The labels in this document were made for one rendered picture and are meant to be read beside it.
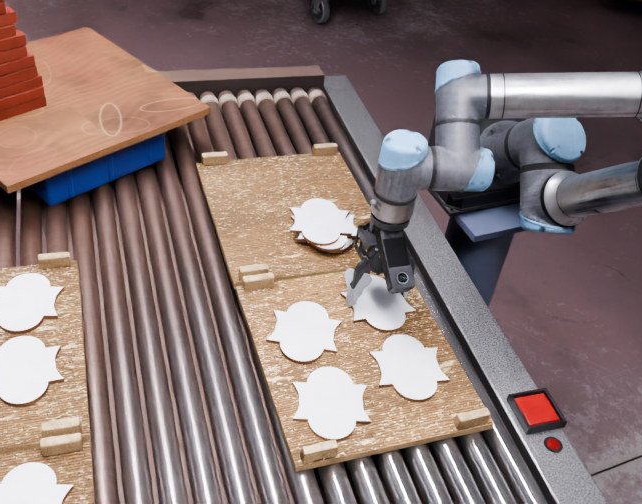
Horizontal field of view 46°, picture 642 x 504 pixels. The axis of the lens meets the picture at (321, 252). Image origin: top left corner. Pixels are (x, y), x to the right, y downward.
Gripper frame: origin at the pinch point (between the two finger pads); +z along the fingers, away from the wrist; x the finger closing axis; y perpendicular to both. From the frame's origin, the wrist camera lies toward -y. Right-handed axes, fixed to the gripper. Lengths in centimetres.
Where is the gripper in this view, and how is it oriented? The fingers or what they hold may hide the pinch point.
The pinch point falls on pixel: (377, 302)
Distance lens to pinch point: 146.2
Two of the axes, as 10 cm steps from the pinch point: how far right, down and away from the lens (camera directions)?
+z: -1.0, 7.6, 6.4
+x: -9.4, 1.2, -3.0
